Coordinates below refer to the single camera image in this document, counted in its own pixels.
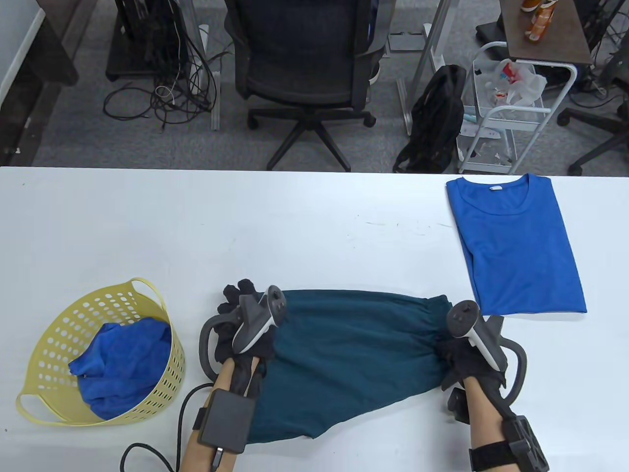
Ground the person's right hand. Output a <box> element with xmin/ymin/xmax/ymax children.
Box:
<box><xmin>437</xmin><ymin>339</ymin><xmax>507</xmax><ymax>392</ymax></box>

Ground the person's left hand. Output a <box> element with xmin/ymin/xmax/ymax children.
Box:
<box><xmin>216</xmin><ymin>279</ymin><xmax>276</xmax><ymax>394</ymax></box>

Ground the dark teal towel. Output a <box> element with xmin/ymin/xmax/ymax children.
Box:
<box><xmin>248</xmin><ymin>290</ymin><xmax>453</xmax><ymax>443</ymax></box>

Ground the blue towel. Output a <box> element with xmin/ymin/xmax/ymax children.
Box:
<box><xmin>69</xmin><ymin>317</ymin><xmax>172</xmax><ymax>421</ymax></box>

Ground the blue t-shirt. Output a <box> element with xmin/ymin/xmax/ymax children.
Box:
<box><xmin>446</xmin><ymin>173</ymin><xmax>588</xmax><ymax>316</ymax></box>

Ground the yellow laundry basket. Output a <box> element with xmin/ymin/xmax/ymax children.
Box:
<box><xmin>16</xmin><ymin>278</ymin><xmax>186</xmax><ymax>426</ymax></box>

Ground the person's left forearm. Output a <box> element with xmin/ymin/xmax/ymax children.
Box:
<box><xmin>179</xmin><ymin>356</ymin><xmax>261</xmax><ymax>472</ymax></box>

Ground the black right forearm sensor module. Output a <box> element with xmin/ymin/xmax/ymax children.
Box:
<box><xmin>509</xmin><ymin>415</ymin><xmax>549</xmax><ymax>472</ymax></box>

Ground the black left forearm box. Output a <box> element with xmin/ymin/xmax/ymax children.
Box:
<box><xmin>193</xmin><ymin>391</ymin><xmax>256</xmax><ymax>454</ymax></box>

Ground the person's right forearm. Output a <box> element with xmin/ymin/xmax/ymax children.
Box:
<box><xmin>464</xmin><ymin>383</ymin><xmax>516</xmax><ymax>472</ymax></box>

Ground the grey metal desk leg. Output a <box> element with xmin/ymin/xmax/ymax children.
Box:
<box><xmin>396</xmin><ymin>0</ymin><xmax>452</xmax><ymax>136</ymax></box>
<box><xmin>194</xmin><ymin>0</ymin><xmax>222</xmax><ymax>131</ymax></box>

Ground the black backpack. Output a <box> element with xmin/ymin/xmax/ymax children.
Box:
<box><xmin>393</xmin><ymin>64</ymin><xmax>467</xmax><ymax>174</ymax></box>

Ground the white utility cart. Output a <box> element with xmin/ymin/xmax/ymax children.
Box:
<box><xmin>456</xmin><ymin>42</ymin><xmax>578</xmax><ymax>175</ymax></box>

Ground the black swivel chair base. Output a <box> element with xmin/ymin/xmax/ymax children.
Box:
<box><xmin>557</xmin><ymin>47</ymin><xmax>629</xmax><ymax>177</ymax></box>

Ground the white plastic bag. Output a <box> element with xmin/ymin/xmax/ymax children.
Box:
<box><xmin>473</xmin><ymin>58</ymin><xmax>547</xmax><ymax>107</ymax></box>

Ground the black mesh office chair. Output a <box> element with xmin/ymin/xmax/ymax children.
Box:
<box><xmin>225</xmin><ymin>0</ymin><xmax>396</xmax><ymax>173</ymax></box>

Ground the black computer tower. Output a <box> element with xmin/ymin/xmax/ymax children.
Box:
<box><xmin>106</xmin><ymin>0</ymin><xmax>193</xmax><ymax>82</ymax></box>

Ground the black flat stand base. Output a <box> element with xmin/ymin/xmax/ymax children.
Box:
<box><xmin>476</xmin><ymin>22</ymin><xmax>508</xmax><ymax>44</ymax></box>

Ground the brown side table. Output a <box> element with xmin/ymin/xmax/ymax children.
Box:
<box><xmin>499</xmin><ymin>0</ymin><xmax>593</xmax><ymax>65</ymax></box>

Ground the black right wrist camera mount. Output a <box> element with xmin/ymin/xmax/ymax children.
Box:
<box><xmin>447</xmin><ymin>388</ymin><xmax>470</xmax><ymax>423</ymax></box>

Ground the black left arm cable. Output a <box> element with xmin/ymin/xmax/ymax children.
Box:
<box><xmin>120</xmin><ymin>383</ymin><xmax>217</xmax><ymax>472</ymax></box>

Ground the black forearm strap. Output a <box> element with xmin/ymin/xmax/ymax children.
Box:
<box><xmin>469</xmin><ymin>442</ymin><xmax>516</xmax><ymax>472</ymax></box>

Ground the black floor cable bundle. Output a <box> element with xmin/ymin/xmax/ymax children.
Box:
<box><xmin>103</xmin><ymin>29</ymin><xmax>223</xmax><ymax>133</ymax></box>

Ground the grey metal base plate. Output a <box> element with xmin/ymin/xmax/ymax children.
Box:
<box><xmin>388</xmin><ymin>32</ymin><xmax>426</xmax><ymax>52</ymax></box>

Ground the black cable tangle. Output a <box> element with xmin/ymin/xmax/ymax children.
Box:
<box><xmin>572</xmin><ymin>0</ymin><xmax>629</xmax><ymax>109</ymax></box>

